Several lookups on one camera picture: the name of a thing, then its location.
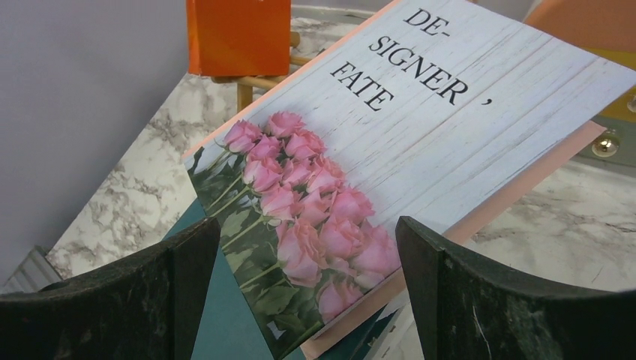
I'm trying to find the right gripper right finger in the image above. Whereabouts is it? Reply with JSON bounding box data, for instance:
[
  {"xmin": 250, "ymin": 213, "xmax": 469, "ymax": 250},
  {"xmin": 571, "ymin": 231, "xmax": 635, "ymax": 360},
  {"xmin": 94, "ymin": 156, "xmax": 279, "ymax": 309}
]
[{"xmin": 396, "ymin": 216, "xmax": 635, "ymax": 359}]

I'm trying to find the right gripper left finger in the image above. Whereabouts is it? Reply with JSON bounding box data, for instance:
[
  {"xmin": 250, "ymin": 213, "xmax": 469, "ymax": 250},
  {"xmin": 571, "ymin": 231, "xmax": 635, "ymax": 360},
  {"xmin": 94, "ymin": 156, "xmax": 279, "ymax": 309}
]
[{"xmin": 1, "ymin": 218, "xmax": 221, "ymax": 359}]

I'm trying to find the white rose Designer Fate book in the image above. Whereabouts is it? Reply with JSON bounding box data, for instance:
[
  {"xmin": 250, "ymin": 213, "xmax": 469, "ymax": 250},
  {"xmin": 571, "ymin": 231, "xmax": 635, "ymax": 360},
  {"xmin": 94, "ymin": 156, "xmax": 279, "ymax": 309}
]
[{"xmin": 181, "ymin": 0, "xmax": 636, "ymax": 360}]

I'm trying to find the orange Fashion Show book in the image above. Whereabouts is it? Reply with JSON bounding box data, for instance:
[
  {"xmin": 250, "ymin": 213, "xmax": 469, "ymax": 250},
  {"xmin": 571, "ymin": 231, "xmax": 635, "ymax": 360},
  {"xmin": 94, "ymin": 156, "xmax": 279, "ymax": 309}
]
[{"xmin": 185, "ymin": 0, "xmax": 292, "ymax": 77}]

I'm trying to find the wooden book rack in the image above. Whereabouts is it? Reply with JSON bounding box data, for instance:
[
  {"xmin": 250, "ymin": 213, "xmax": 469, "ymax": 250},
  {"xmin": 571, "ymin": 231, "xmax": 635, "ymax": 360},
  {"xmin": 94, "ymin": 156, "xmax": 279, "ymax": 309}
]
[{"xmin": 211, "ymin": 55, "xmax": 312, "ymax": 113}]

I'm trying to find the round cream drawer cabinet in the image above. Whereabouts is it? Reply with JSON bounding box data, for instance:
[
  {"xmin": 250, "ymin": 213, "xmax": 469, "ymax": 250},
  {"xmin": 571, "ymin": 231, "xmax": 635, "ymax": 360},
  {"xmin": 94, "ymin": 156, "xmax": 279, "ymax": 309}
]
[{"xmin": 524, "ymin": 1, "xmax": 635, "ymax": 167}]

